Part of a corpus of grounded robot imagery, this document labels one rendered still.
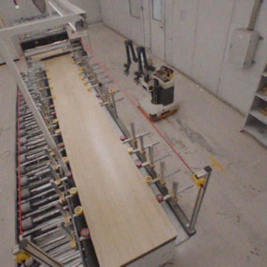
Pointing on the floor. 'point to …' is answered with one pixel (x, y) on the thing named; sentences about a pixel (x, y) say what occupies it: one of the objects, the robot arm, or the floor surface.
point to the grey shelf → (260, 130)
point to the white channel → (19, 73)
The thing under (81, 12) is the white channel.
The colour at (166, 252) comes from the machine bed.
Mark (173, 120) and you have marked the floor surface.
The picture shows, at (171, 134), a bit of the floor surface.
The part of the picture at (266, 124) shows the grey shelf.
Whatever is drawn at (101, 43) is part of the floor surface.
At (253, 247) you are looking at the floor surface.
